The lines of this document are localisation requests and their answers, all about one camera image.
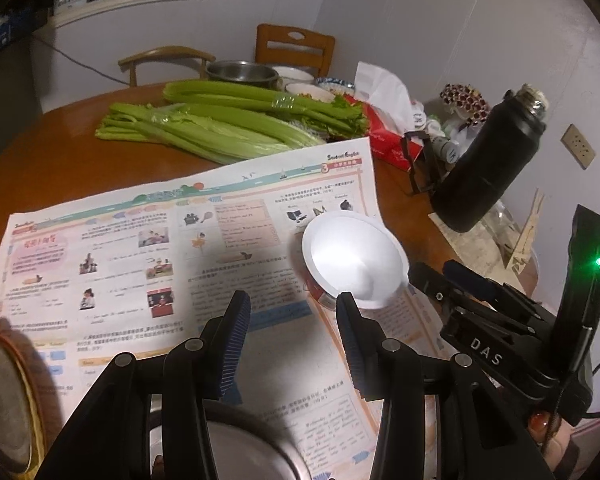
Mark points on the yellow scalloped plate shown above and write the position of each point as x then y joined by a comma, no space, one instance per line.
37,431

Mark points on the red and white bowl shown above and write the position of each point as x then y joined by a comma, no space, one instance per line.
348,252

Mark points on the blue patterned bowl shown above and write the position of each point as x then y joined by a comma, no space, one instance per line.
336,86

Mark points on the black thermos bottle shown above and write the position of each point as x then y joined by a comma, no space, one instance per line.
506,142

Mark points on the reddish brown plate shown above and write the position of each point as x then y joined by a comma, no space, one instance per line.
49,400

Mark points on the right hand red nails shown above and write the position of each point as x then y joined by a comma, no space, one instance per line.
553,436

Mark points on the printed newspaper sheet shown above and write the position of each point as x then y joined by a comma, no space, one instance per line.
142,269

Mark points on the wall power socket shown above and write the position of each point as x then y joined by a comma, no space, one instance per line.
578,147

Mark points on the stainless steel mixing bowl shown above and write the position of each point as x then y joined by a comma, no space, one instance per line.
243,72

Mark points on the leopard print pouch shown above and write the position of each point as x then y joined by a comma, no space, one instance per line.
467,102

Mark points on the green celery bunch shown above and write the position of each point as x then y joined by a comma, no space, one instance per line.
226,123

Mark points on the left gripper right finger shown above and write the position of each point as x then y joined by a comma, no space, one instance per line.
383,368

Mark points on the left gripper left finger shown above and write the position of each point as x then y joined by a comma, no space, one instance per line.
199,369

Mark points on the white ceramic bowl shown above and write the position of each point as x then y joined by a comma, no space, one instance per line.
291,75

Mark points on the red tissue pack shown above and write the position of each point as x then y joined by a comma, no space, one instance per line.
391,114

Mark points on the black wire holder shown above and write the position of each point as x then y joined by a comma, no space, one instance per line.
426,169

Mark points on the blue screen device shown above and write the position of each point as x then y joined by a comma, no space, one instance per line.
15,26

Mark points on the grey metal plate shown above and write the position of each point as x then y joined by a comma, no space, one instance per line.
15,443

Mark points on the wooden clothespin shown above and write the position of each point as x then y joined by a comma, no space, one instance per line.
522,251

